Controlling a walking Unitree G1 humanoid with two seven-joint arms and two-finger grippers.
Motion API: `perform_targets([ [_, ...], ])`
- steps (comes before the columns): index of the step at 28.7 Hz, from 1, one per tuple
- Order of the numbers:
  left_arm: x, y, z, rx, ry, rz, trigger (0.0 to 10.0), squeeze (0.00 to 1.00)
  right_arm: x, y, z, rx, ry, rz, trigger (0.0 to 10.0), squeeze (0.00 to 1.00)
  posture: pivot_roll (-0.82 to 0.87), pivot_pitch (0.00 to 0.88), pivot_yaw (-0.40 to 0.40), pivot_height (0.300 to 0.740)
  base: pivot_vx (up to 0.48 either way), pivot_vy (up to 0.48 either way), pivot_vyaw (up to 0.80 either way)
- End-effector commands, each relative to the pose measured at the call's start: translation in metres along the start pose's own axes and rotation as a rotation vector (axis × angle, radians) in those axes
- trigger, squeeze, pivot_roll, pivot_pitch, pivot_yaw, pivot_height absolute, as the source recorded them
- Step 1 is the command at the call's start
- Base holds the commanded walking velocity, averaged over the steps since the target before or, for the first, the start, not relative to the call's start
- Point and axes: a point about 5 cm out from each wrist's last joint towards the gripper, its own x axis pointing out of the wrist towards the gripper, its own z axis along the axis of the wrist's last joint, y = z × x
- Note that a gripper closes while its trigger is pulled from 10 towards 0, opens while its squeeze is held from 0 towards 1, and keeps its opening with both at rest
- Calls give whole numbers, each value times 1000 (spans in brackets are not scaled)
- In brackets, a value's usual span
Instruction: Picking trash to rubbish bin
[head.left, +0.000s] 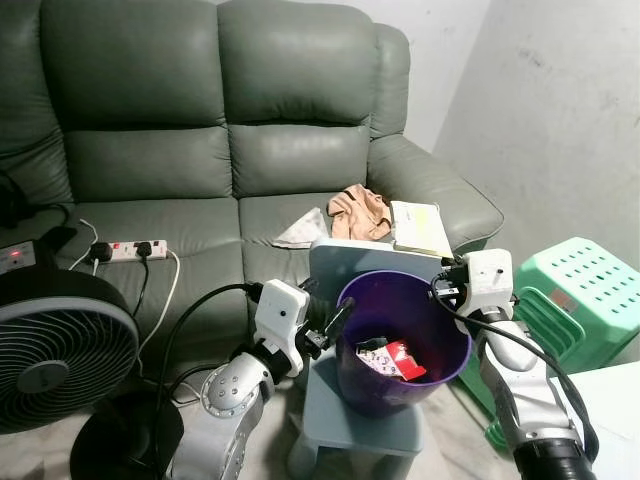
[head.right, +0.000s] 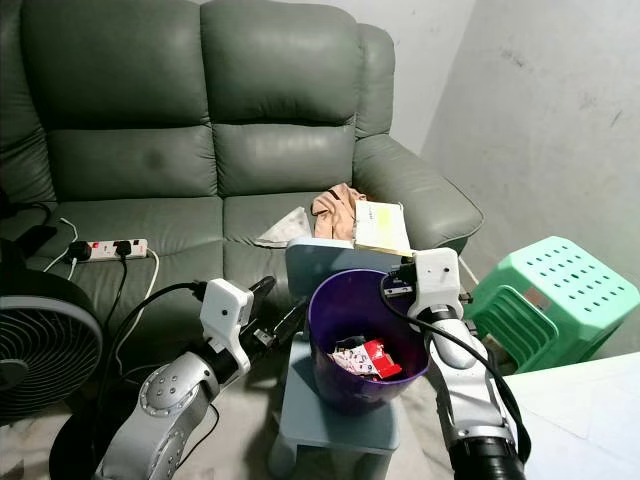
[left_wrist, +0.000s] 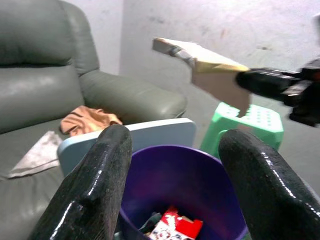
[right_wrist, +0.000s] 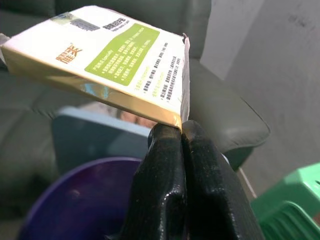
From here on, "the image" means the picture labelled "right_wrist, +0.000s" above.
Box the grey-green leather sofa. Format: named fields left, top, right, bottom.
left=0, top=0, right=271, bottom=213

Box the green plastic stool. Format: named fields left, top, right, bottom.
left=250, top=161, right=320, bottom=240

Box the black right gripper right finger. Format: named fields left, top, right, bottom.
left=181, top=119, right=266, bottom=240

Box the blue-grey plastic chair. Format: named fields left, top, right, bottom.
left=51, top=107, right=154, bottom=176

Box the white carton with green label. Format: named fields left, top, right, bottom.
left=0, top=4, right=192, bottom=127

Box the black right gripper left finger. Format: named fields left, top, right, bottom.
left=119, top=122, right=187, bottom=240

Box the purple plastic rubbish bin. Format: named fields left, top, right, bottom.
left=18, top=156, right=144, bottom=240

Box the beige crumpled cloth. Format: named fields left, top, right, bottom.
left=117, top=109, right=157, bottom=130

